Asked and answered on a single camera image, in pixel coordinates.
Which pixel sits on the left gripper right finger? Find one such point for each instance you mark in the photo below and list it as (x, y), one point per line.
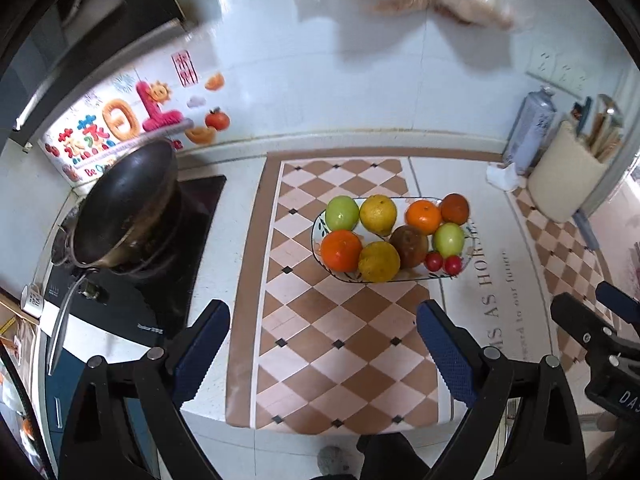
(545, 441)

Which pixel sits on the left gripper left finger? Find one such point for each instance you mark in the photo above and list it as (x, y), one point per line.
(98, 440)

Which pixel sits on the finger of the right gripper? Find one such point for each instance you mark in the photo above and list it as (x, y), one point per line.
(618, 302)
(593, 333)

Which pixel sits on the red cherry tomato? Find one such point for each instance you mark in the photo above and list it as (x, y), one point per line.
(433, 261)
(453, 265)

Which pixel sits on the green apple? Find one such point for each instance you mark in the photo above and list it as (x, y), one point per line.
(342, 213)
(448, 240)

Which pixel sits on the dark red apple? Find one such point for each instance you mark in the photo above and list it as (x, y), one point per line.
(411, 244)

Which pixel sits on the yellow orange citrus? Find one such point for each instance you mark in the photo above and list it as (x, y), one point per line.
(378, 262)

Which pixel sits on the brownish orange fruit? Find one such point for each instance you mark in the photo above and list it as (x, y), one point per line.
(454, 208)

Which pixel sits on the orange tangerine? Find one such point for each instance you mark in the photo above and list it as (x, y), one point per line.
(340, 251)
(423, 215)

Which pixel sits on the yellow lemon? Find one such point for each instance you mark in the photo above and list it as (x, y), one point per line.
(378, 214)

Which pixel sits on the blue flat knife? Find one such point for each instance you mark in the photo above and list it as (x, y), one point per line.
(585, 229)

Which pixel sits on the cream utensil holder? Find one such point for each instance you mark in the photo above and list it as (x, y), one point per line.
(565, 175)

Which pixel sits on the black gas stove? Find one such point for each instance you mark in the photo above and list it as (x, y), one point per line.
(147, 300)

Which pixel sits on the white crumpled tissue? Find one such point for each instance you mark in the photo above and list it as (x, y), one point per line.
(505, 178)

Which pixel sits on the checkered brown table mat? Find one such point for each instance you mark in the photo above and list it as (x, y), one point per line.
(312, 352)

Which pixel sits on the grey spray can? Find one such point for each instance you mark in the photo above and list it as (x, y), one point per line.
(534, 119)

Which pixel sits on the metal ladle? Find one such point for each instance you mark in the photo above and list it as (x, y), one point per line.
(610, 116)

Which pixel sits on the black frying pan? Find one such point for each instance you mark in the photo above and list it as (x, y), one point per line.
(114, 222)

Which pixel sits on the black range hood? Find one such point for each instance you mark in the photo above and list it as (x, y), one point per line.
(54, 51)

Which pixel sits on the white wall power sockets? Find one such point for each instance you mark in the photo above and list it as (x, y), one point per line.
(557, 69)

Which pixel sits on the colourful wall sticker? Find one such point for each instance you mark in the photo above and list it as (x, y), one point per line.
(175, 95)

